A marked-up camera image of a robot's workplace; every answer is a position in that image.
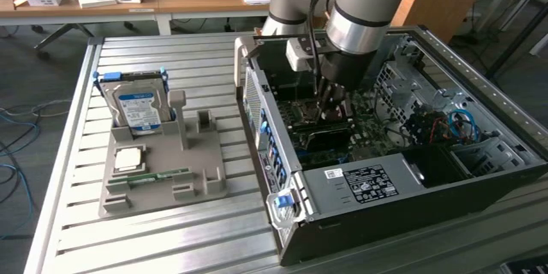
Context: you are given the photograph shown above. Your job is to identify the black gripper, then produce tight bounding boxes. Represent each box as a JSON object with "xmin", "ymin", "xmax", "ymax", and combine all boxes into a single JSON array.
[{"xmin": 317, "ymin": 51, "xmax": 376, "ymax": 120}]

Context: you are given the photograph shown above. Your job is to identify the CPU socket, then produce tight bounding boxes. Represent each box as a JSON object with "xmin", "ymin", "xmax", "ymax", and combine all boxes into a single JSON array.
[{"xmin": 296, "ymin": 99, "xmax": 321, "ymax": 123}]

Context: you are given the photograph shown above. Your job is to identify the dark RAM module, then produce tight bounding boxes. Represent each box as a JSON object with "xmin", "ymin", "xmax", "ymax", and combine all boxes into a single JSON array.
[{"xmin": 290, "ymin": 119, "xmax": 354, "ymax": 132}]

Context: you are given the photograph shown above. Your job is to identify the silver perforated drive cage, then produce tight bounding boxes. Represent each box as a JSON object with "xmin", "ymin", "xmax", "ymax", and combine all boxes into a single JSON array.
[{"xmin": 372, "ymin": 58, "xmax": 436, "ymax": 133}]

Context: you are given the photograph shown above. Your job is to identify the green motherboard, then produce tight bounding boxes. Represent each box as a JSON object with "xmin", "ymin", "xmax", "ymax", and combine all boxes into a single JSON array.
[{"xmin": 273, "ymin": 80, "xmax": 408, "ymax": 172}]

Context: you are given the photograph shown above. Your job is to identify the grey power supply with label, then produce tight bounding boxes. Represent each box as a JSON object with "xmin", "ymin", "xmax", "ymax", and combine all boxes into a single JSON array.
[{"xmin": 294, "ymin": 153, "xmax": 429, "ymax": 220}]

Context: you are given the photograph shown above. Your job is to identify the wooden desk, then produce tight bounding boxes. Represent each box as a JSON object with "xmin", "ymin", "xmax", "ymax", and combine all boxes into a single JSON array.
[{"xmin": 0, "ymin": 0, "xmax": 393, "ymax": 36}]

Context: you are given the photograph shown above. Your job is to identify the blue case latch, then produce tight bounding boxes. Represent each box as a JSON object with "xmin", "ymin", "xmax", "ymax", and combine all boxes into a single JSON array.
[{"xmin": 273, "ymin": 192, "xmax": 293, "ymax": 210}]

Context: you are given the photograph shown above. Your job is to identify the silver disk bay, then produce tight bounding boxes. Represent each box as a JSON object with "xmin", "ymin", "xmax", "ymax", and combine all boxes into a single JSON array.
[{"xmin": 449, "ymin": 137, "xmax": 530, "ymax": 180}]

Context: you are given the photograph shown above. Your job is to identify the black open PC case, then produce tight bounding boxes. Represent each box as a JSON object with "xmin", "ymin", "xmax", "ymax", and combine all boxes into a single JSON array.
[{"xmin": 233, "ymin": 24, "xmax": 548, "ymax": 267}]

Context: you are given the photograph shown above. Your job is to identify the grey parts rack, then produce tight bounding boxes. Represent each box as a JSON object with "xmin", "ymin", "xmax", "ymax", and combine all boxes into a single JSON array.
[{"xmin": 97, "ymin": 89, "xmax": 230, "ymax": 220}]

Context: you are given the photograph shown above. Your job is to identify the hard disk in blue caddy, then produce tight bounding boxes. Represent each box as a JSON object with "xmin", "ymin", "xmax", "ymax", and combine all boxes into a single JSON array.
[{"xmin": 92, "ymin": 67, "xmax": 177, "ymax": 137}]

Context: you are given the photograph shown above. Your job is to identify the green RAM stick white label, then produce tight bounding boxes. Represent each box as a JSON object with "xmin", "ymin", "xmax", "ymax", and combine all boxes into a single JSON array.
[{"xmin": 109, "ymin": 167, "xmax": 192, "ymax": 185}]

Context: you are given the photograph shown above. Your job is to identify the silver CPU chip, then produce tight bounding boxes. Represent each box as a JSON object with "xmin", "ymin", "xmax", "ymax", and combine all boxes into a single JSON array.
[{"xmin": 113, "ymin": 148, "xmax": 145, "ymax": 173}]

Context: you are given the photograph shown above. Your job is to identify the grey desk leg with casters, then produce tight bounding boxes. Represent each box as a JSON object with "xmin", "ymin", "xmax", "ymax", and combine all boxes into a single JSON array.
[{"xmin": 32, "ymin": 23, "xmax": 94, "ymax": 60}]

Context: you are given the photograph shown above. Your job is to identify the black keyboard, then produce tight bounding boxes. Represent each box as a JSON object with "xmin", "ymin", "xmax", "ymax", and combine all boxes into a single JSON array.
[{"xmin": 498, "ymin": 259, "xmax": 548, "ymax": 274}]

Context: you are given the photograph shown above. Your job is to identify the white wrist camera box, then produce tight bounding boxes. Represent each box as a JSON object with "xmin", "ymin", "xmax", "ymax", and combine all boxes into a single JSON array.
[{"xmin": 285, "ymin": 38, "xmax": 320, "ymax": 71}]

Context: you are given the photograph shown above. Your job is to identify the black camera cable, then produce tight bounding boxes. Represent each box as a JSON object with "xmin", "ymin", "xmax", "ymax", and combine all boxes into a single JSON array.
[{"xmin": 306, "ymin": 0, "xmax": 344, "ymax": 95}]

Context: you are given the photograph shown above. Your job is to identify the black wire bundle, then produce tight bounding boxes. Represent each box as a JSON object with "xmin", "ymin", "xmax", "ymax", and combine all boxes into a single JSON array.
[{"xmin": 401, "ymin": 112, "xmax": 433, "ymax": 145}]

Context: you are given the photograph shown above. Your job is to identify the red orange wires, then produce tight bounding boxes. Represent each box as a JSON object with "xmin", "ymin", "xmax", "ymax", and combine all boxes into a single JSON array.
[{"xmin": 429, "ymin": 116, "xmax": 454, "ymax": 143}]

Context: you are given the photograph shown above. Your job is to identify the blue wire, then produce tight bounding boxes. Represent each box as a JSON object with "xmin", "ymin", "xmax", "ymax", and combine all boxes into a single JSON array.
[{"xmin": 446, "ymin": 108, "xmax": 481, "ymax": 142}]

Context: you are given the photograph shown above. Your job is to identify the white floor cable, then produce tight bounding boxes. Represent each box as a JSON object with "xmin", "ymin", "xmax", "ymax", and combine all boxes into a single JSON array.
[{"xmin": 0, "ymin": 98, "xmax": 73, "ymax": 118}]

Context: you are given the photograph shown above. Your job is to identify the blue floor cable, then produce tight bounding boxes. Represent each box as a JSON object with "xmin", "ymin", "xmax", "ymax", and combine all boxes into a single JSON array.
[{"xmin": 0, "ymin": 110, "xmax": 41, "ymax": 240}]

